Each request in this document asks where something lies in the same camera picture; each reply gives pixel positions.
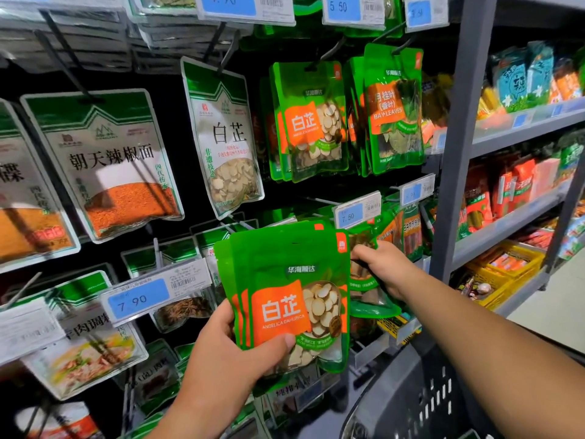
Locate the person's left hand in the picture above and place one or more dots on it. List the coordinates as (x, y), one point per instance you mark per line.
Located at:
(228, 370)

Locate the person's right hand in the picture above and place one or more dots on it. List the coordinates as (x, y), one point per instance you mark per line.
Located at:
(393, 269)

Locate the green orange Guangxi cinnamon bags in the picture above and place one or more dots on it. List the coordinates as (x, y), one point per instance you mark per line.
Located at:
(322, 215)
(407, 228)

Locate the green cinnamon packet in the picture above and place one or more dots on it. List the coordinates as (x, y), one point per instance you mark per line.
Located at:
(370, 311)

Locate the row of green white packets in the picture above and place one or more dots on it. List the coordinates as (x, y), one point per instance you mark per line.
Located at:
(283, 397)

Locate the clear brown-spice packets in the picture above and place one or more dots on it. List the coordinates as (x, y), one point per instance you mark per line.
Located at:
(183, 311)

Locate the row of clear green-top packets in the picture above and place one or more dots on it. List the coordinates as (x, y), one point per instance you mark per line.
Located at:
(151, 370)

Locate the clear cinnamon packets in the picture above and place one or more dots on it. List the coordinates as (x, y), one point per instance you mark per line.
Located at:
(208, 247)

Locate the black shopping basket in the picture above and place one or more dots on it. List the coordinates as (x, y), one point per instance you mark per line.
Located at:
(411, 397)

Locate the green leaf packets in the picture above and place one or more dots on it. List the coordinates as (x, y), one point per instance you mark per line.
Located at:
(393, 114)

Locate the green white-slice packets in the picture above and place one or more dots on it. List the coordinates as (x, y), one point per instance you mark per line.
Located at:
(306, 123)

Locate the clear white-slice packets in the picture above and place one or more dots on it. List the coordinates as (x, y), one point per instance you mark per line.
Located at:
(224, 141)

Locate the clear chili powder packets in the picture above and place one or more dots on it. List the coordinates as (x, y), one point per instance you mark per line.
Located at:
(110, 169)

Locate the clear orange powder packets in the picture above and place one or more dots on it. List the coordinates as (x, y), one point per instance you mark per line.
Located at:
(32, 196)

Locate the green red-peppercorn packets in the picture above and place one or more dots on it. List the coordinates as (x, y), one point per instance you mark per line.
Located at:
(306, 4)

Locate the person's right forearm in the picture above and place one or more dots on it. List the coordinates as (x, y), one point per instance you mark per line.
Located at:
(503, 361)

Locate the row of red orange packets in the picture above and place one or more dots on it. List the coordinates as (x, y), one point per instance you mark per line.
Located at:
(503, 187)

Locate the row of teal yellow packets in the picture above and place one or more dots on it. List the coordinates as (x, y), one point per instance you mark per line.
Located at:
(516, 82)

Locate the yellow display trays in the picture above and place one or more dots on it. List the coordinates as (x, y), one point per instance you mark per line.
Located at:
(503, 269)

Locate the gray metal shelving unit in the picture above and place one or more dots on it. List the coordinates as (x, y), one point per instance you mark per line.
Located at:
(454, 132)

